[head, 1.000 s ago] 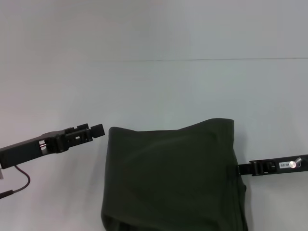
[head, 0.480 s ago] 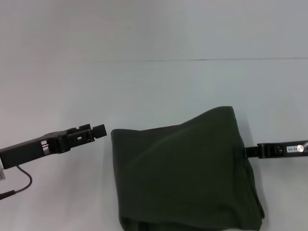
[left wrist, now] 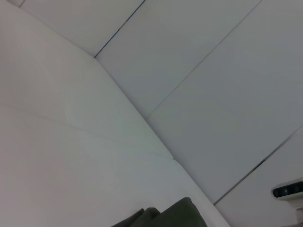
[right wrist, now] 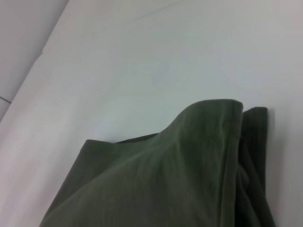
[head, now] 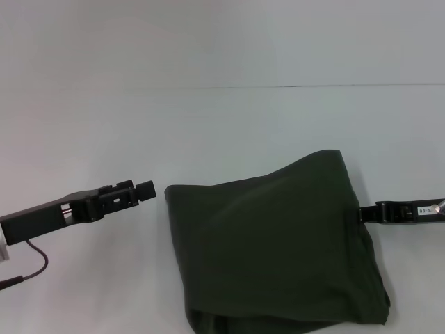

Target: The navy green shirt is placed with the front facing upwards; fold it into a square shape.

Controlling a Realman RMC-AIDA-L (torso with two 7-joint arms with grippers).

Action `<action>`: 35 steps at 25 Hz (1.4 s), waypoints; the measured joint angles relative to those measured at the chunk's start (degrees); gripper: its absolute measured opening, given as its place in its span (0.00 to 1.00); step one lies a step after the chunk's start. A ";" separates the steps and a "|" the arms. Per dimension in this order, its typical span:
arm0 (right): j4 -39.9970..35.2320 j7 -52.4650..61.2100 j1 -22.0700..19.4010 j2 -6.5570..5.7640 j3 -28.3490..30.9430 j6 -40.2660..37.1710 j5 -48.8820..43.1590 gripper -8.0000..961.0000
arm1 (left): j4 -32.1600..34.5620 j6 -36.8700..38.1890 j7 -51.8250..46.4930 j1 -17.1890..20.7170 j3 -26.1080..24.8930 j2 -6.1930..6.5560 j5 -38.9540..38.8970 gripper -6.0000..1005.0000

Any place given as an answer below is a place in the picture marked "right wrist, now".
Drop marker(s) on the dark green FREE t-shirt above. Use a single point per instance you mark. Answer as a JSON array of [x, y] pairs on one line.
[[165, 177]]

